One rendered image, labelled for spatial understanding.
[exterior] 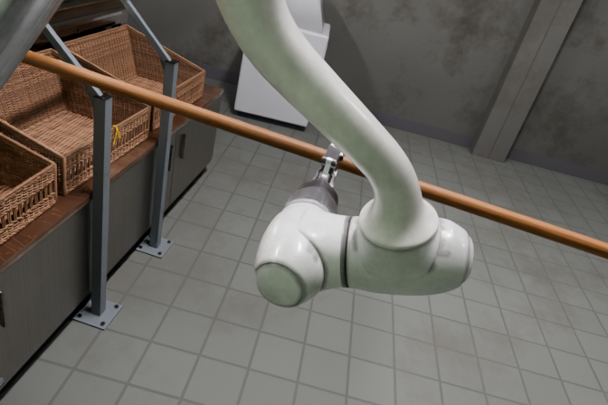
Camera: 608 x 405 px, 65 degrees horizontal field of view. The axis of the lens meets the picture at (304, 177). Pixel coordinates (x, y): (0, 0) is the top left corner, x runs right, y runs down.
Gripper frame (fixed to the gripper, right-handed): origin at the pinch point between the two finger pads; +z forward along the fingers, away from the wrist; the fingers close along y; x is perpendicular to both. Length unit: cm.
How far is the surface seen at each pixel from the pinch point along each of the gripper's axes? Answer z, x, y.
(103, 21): 132, -136, 28
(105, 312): 40, -74, 116
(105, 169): 38, -74, 47
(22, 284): 4, -79, 72
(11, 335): -2, -79, 88
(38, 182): 20, -85, 46
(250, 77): 265, -93, 80
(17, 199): 11, -85, 47
